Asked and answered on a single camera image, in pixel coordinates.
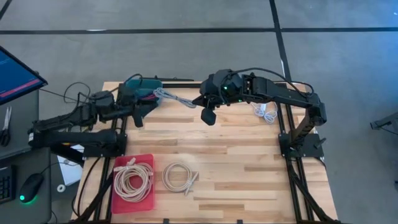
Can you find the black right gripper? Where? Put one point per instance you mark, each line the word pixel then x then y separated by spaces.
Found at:
pixel 224 88

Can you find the scissors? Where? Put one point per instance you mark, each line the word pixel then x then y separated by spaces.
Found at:
pixel 7 118

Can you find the black aluminium table frame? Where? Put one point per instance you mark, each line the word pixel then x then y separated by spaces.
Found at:
pixel 180 85

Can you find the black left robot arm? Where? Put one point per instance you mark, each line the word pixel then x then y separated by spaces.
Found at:
pixel 77 137

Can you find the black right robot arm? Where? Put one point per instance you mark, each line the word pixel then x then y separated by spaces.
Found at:
pixel 289 96

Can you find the pink plastic bin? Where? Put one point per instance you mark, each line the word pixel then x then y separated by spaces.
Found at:
pixel 133 207

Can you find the grey operator desk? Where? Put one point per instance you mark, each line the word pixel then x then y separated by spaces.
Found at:
pixel 34 168

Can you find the white power adapter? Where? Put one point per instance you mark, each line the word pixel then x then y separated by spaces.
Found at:
pixel 263 108

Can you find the black computer mouse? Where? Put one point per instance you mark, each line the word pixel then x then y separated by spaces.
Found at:
pixel 31 186

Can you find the black keyboard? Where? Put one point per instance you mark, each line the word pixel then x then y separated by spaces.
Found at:
pixel 6 185

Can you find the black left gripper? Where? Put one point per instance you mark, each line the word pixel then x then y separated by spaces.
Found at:
pixel 127 99

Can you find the monitor with blue screen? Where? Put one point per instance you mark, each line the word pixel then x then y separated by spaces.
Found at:
pixel 15 77

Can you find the white paper sheet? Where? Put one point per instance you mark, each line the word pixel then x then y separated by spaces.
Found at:
pixel 71 174

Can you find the teal plastic basket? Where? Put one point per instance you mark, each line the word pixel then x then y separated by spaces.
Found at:
pixel 149 84

